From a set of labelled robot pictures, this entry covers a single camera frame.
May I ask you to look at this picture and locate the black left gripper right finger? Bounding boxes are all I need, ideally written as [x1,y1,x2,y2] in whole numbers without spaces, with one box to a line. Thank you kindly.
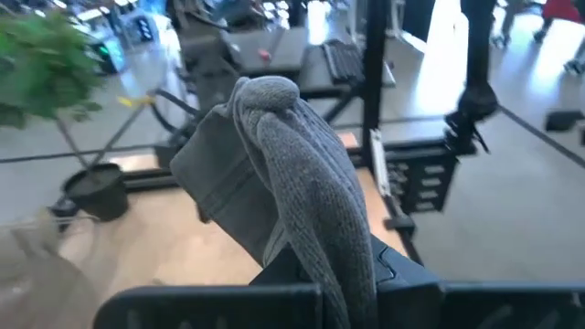
[369,233,443,294]

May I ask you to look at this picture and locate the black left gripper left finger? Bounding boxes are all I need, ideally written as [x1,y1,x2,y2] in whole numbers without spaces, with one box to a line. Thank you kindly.
[249,241,324,288]

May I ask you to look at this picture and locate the dark grey baseball cap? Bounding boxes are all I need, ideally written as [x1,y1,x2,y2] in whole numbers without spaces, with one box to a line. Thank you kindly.
[168,75,380,329]

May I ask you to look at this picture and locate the tan baseball cap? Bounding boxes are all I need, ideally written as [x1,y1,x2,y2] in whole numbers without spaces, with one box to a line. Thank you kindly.
[0,207,100,329]

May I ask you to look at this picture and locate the silver aluminium bar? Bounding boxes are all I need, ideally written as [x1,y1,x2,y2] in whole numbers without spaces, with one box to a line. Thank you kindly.
[367,129,395,198]

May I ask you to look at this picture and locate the black plant pot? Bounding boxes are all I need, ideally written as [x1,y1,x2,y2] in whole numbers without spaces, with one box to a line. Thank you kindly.
[61,162,130,224]

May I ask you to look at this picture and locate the black keyboard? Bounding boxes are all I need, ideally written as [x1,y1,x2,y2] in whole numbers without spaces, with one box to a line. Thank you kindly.
[321,38,367,84]

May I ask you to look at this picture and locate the dark office desk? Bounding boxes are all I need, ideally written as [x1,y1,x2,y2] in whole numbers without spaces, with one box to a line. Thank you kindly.
[226,26,398,100]

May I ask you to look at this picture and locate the black floor stand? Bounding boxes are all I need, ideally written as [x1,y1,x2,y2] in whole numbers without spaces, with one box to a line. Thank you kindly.
[445,0,500,154]

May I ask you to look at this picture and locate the clear plastic tray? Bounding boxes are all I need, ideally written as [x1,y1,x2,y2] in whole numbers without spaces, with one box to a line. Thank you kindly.
[0,207,104,329]

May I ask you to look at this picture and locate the person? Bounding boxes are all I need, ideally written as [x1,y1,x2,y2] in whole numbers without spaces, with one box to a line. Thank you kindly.
[532,0,585,77]

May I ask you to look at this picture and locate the green leafy plant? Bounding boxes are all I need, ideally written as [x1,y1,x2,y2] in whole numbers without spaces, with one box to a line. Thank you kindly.
[0,11,104,129]

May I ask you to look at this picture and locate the black slotted metal bracket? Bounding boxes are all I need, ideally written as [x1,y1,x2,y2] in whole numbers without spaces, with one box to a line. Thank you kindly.
[385,144,460,215]

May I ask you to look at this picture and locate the yellow cable plug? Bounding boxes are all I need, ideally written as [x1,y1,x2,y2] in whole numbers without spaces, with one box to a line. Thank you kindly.
[116,93,156,110]

